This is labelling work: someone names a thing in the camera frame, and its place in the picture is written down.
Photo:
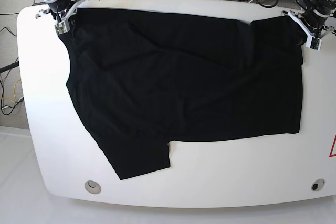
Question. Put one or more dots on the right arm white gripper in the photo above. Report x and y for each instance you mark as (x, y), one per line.
(60, 9)

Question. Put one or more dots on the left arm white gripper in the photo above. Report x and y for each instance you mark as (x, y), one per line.
(313, 24)

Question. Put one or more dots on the black T-shirt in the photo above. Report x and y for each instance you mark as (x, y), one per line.
(139, 80)

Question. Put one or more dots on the red triangle sticker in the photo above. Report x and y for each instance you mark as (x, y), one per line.
(333, 148)

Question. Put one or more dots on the round table grommet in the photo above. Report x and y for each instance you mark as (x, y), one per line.
(318, 185)
(92, 187)

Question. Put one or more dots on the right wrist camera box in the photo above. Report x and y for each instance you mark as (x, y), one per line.
(62, 27)

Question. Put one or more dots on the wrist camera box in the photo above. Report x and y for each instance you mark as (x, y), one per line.
(314, 43)
(62, 27)

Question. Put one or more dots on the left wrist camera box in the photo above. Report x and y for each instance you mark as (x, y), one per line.
(314, 43)

